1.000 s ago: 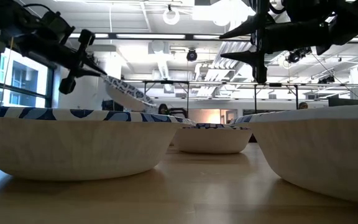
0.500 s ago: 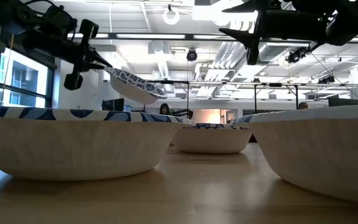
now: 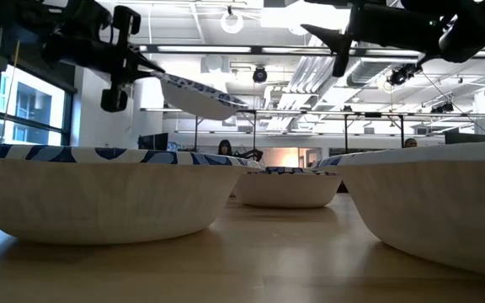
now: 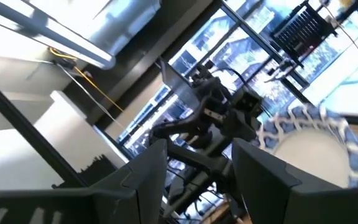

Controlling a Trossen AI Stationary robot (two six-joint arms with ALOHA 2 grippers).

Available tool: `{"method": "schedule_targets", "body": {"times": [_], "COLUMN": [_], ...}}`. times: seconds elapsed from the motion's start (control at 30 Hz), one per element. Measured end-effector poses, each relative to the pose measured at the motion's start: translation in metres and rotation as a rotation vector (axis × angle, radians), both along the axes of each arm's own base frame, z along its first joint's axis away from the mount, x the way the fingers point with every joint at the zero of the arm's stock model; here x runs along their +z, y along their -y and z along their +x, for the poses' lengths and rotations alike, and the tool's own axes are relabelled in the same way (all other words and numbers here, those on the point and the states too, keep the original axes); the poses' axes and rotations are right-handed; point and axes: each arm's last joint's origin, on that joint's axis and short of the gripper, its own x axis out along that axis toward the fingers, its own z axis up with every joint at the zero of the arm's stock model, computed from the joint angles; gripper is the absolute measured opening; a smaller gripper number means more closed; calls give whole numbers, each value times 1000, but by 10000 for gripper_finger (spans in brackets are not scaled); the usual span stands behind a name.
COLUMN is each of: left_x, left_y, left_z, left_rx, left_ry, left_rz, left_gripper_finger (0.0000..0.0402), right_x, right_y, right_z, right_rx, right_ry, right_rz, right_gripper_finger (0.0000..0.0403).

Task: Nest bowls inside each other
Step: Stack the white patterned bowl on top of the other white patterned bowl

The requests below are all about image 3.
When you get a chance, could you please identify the white ceiling pipes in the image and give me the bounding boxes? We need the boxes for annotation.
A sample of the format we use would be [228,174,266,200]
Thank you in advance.
[286,54,353,93]

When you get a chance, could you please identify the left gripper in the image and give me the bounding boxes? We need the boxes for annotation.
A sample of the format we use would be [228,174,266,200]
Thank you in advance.
[41,4,167,114]

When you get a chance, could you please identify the white ring lamp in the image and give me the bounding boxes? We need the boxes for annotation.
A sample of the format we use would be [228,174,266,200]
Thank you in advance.
[220,10,244,35]

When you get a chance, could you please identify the large window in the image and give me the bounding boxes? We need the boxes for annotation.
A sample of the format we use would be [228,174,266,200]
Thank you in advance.
[0,62,73,146]

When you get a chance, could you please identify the black computer monitor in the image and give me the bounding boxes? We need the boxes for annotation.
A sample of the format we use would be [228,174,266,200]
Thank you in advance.
[137,132,170,152]
[444,131,485,145]

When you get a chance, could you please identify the blue patterned paper bowl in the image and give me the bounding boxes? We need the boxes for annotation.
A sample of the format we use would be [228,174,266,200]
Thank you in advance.
[309,141,485,279]
[152,70,248,122]
[0,143,265,246]
[232,166,344,210]

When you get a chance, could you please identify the silver ventilation duct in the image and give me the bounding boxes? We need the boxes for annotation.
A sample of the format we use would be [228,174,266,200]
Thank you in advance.
[345,56,399,89]

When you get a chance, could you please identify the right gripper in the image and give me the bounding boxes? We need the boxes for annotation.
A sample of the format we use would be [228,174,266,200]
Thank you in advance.
[301,0,442,79]

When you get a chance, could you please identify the black ceiling device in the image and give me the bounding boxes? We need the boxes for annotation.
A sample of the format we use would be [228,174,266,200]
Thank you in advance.
[430,101,455,114]

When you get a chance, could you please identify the black background rig frame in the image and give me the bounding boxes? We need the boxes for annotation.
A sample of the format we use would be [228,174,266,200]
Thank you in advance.
[194,108,258,152]
[343,111,406,149]

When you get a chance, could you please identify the black ceiling camera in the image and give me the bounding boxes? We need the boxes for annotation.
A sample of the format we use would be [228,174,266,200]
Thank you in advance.
[387,62,423,88]
[252,66,269,84]

